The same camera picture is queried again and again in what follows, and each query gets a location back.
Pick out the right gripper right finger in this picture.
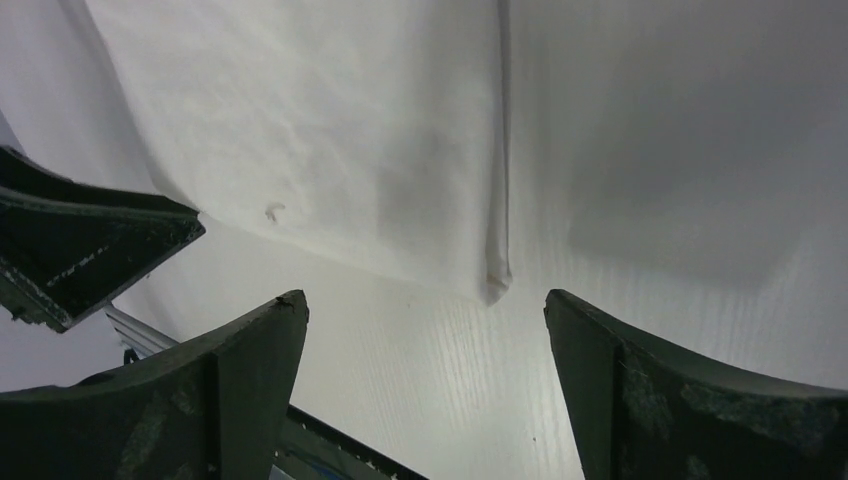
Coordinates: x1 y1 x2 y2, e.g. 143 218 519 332
544 289 847 479

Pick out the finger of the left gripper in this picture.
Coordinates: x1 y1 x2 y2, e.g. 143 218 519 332
1 145 205 333

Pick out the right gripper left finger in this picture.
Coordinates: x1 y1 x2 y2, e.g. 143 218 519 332
1 290 309 479

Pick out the white t-shirt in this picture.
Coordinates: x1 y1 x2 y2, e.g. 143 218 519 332
68 1 512 304

